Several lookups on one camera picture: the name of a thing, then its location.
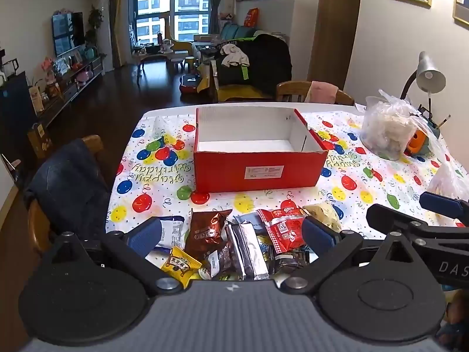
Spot red snack packet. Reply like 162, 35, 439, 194
256, 207, 310, 253

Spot television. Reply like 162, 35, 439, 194
51, 12, 85, 57

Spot copper brown foil packet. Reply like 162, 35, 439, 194
184, 210, 233, 261

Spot black gold snack packet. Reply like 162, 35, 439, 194
207, 246, 242, 277

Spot beige snack packet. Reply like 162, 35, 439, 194
302, 202, 343, 232

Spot grey curtain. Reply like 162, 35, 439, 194
209, 0, 228, 33

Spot yellow snack packet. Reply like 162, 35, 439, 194
161, 246, 203, 288

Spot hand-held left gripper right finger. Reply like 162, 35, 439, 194
280, 217, 438, 296

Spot crumpled clear plastic bag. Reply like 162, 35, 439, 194
427, 161, 469, 206

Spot wooden chair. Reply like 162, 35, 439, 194
27, 135, 111, 253
276, 81, 355, 106

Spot dark denim jacket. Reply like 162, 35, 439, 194
24, 139, 111, 239

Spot white blue snack packet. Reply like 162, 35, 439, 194
153, 216, 186, 252

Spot white paper bag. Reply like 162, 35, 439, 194
28, 86, 45, 114

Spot silver foil snack packet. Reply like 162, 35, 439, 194
224, 222, 271, 280

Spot white tower air conditioner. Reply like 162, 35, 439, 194
98, 0, 114, 72

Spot black coat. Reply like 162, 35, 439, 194
214, 34, 293, 99

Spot wooden TV cabinet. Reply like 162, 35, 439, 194
37, 55, 105, 125

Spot white cardboard box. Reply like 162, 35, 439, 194
193, 106, 329, 194

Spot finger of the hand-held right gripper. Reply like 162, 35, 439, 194
366, 203, 469, 251
419, 191, 469, 226

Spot yellow curtain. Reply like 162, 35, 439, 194
110, 0, 129, 68

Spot dark brown snack packet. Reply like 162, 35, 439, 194
273, 249, 312, 275

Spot brown paper bag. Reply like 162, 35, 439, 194
27, 123, 52, 158

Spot balloon print tablecloth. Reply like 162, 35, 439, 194
106, 108, 469, 290

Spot grey desk lamp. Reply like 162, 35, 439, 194
399, 51, 447, 118

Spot clear bag with plastic container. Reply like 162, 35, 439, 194
360, 90, 440, 160

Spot large window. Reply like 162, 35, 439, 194
128, 0, 211, 45

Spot potted plant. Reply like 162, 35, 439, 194
88, 5, 104, 45

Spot pink cloth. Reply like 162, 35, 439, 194
305, 81, 338, 104

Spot beige garment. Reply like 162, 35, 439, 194
220, 43, 250, 67

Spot red blue floor toy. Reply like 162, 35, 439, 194
179, 74, 202, 94

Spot light blue snack packet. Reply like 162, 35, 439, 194
232, 213, 264, 228

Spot black cabinet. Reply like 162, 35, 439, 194
0, 71, 37, 162

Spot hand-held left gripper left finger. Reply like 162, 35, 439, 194
37, 217, 184, 296

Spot yellow cartoon jelly pack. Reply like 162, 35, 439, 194
256, 235, 275, 265

